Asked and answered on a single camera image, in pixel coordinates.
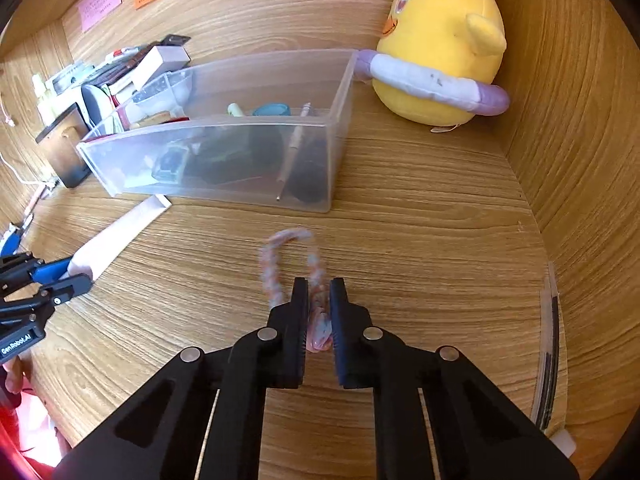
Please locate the white pen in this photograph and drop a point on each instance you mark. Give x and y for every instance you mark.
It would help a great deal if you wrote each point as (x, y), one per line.
(295, 145)

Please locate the purple black bottle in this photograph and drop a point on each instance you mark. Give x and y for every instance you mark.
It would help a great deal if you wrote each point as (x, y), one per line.
(307, 180)

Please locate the small printed wooden block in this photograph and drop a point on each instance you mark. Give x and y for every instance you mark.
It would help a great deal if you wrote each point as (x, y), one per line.
(150, 121)

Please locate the clear plastic storage box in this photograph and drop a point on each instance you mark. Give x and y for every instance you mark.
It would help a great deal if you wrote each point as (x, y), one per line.
(340, 125)

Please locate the teal tape roll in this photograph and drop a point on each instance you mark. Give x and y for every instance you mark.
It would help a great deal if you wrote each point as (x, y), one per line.
(272, 109)

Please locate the person's red clothing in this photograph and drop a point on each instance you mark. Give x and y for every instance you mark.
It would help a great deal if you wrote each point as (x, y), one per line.
(25, 435)

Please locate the light green tube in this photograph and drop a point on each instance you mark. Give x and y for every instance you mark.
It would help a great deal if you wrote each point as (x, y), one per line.
(236, 110)

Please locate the white cardboard box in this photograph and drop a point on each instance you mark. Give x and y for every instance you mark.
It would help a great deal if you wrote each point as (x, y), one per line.
(160, 65)

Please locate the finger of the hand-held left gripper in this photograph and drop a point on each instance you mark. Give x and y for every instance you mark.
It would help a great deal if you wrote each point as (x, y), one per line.
(70, 285)
(47, 271)

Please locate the brown ceramic mug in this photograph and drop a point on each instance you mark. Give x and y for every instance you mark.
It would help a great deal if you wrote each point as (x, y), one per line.
(62, 150)

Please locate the small black card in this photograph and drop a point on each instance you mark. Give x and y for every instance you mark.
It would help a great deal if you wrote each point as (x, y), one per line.
(176, 39)

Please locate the pink sticky note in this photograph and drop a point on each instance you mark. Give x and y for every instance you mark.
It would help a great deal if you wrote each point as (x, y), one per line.
(100, 2)

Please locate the small blue object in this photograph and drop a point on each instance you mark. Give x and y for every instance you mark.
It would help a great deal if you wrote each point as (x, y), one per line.
(10, 241)

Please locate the clear plastic bowl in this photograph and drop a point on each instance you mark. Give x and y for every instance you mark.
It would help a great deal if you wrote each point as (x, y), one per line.
(165, 90)

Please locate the white rounded device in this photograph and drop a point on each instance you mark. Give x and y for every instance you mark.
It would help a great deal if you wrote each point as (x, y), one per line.
(97, 105)

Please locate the red white marker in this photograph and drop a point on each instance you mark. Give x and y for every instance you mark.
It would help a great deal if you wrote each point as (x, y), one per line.
(125, 51)

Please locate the yellow chick plush toy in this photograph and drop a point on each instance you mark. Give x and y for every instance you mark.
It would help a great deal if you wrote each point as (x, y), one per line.
(440, 35)

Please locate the stack of books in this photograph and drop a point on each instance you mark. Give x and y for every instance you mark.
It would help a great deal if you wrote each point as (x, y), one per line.
(115, 72)

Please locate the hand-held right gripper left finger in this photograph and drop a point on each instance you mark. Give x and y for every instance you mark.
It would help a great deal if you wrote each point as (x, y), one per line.
(299, 325)

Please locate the pink cosmetic tube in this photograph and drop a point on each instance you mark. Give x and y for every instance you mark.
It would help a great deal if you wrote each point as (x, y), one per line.
(120, 232)

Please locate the person's left hand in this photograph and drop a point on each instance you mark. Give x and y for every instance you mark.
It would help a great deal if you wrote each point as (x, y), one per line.
(12, 375)

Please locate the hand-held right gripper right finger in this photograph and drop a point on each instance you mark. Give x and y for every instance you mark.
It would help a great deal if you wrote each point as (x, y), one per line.
(340, 325)

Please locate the white plastic bottle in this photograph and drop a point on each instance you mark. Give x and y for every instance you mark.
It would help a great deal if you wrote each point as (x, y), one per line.
(44, 102)

